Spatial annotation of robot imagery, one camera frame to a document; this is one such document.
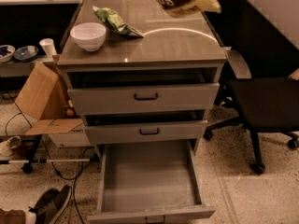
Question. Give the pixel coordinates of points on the blue white bowl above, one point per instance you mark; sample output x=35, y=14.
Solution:
x=6, y=53

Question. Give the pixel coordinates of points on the grey drawer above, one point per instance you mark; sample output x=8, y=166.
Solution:
x=146, y=132
x=149, y=183
x=143, y=99

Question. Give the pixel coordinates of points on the green chip bag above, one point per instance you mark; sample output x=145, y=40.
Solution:
x=113, y=21

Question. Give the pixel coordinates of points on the grey middle drawer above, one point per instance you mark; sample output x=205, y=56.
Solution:
x=146, y=132

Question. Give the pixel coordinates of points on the black stand with white bar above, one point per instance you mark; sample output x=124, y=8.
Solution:
x=32, y=143

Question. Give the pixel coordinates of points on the dark sneaker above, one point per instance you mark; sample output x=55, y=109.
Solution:
x=44, y=199

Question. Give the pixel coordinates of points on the grey bottom drawer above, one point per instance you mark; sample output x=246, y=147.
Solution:
x=149, y=183

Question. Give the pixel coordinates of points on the white paper cup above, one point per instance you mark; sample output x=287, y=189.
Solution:
x=47, y=44

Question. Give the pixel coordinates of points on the grey drawer cabinet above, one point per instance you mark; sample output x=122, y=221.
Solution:
x=171, y=52

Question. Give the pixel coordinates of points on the grey sneaker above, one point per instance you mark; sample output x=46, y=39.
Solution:
x=52, y=209

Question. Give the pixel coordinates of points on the black office chair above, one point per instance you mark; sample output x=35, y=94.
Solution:
x=260, y=79

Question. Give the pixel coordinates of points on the white box with print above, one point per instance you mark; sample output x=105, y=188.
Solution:
x=74, y=138

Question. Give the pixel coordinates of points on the low grey shelf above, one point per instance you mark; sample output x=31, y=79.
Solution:
x=14, y=68

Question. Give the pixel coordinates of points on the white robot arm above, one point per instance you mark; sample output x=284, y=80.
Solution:
x=283, y=14

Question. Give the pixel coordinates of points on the small orange ball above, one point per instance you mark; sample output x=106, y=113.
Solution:
x=70, y=112

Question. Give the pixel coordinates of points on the small cup on floor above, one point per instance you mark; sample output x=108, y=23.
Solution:
x=13, y=146

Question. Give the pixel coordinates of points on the grey top drawer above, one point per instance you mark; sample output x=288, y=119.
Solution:
x=143, y=99

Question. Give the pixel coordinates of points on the brown cardboard box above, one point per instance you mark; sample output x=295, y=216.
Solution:
x=44, y=98

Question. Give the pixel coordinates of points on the blue patterned bowl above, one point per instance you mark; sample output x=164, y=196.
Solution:
x=26, y=54

